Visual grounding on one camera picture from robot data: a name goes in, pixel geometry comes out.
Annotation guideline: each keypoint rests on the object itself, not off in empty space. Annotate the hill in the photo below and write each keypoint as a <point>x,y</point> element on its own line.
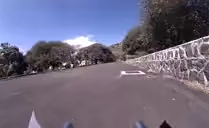
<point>117,49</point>

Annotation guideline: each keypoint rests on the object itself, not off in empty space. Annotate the grey asphalt road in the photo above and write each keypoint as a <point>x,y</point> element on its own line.
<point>92,96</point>

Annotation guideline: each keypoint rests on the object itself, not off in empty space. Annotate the row of trees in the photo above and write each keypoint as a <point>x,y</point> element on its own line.
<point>48,56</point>

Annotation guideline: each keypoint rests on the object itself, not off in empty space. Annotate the robot's own part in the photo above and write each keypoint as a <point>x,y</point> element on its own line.
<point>140,124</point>
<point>68,125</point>

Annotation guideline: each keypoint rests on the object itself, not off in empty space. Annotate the large trees behind wall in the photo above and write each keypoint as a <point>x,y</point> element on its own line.
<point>172,23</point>

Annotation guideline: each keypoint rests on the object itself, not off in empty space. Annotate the grey stone wall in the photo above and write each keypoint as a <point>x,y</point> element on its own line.
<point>188,60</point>

